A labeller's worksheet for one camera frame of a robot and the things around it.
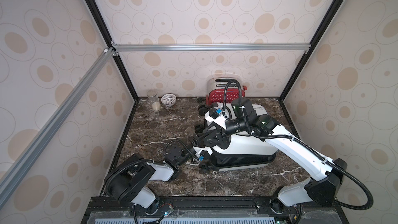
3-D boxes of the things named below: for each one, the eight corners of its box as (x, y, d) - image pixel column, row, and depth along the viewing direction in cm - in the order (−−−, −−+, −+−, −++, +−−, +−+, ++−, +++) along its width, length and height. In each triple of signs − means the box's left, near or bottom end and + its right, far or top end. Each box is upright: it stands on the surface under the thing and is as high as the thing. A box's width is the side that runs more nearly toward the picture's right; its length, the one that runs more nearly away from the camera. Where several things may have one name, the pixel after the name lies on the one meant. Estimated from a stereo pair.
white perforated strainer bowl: (161, 105, 117) (160, 101, 113) (163, 97, 122) (162, 93, 119) (176, 105, 117) (175, 101, 113) (177, 97, 122) (176, 93, 119)
